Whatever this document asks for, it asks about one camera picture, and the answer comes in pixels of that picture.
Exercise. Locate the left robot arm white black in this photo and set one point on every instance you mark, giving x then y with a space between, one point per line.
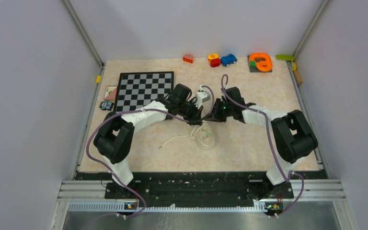
114 138

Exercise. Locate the red toy block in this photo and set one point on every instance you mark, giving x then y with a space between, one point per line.
215 62

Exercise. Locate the pink tangram card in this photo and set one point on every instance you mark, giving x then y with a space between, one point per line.
110 93

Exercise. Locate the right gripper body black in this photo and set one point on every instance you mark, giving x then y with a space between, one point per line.
222 110

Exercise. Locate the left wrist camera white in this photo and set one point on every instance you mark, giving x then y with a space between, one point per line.
201 96

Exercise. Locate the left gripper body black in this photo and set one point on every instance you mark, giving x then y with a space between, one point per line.
189 111

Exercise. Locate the white cable duct strip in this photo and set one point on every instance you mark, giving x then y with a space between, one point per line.
90 206

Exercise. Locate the green block on rail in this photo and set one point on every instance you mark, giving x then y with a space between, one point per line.
285 57

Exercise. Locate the yellow clip right rail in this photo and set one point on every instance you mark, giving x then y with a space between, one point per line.
294 66

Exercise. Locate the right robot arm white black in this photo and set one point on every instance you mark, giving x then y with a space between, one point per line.
290 136

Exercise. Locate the blue toy car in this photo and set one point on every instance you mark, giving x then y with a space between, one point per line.
228 60

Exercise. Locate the small blue toy robot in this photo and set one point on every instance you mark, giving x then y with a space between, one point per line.
106 105

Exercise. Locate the orange marble track toy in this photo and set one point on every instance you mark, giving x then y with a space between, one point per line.
260 62

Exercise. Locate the orange toy block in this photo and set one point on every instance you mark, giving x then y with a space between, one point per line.
189 58

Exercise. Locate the black white chessboard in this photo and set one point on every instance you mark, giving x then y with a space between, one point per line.
138 89

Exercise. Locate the wooden block right rail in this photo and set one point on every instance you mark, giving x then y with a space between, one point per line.
298 77

